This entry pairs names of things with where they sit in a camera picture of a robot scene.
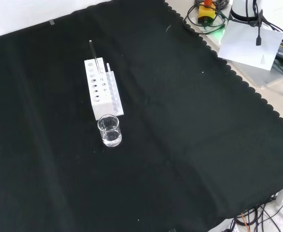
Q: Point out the pale base board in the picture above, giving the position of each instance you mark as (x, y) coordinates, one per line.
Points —
(259, 77)

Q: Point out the white test tube rack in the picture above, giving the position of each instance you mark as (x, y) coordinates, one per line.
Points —
(100, 104)

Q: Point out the small clear glass beaker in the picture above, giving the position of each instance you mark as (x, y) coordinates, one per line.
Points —
(109, 135)

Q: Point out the white paper sheet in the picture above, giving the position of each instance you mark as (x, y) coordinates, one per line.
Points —
(247, 46)

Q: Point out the yellow stop button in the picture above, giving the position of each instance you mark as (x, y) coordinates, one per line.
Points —
(205, 12)

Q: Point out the grey tape piece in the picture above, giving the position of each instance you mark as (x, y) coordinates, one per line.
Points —
(52, 22)

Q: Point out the clear glass rod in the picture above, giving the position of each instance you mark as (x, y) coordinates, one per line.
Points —
(92, 50)

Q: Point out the black bench cloth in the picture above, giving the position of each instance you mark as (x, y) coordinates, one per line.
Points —
(155, 145)

